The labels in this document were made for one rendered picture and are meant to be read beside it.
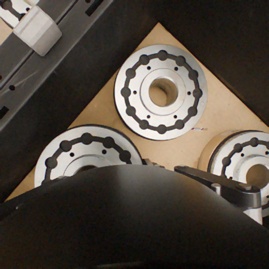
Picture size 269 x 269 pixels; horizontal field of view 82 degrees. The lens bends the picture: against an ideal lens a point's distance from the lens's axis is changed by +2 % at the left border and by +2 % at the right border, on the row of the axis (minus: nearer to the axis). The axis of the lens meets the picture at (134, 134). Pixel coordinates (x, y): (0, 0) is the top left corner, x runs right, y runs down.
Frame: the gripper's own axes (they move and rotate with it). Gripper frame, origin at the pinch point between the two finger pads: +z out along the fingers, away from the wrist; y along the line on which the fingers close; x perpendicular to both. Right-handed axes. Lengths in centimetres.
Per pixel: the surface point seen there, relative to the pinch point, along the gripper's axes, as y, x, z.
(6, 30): -12.1, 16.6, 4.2
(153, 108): 3.5, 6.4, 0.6
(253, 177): 15.9, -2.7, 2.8
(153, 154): 3.9, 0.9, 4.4
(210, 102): 11.7, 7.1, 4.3
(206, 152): 10.3, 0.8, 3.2
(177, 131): 6.1, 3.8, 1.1
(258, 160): 14.7, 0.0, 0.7
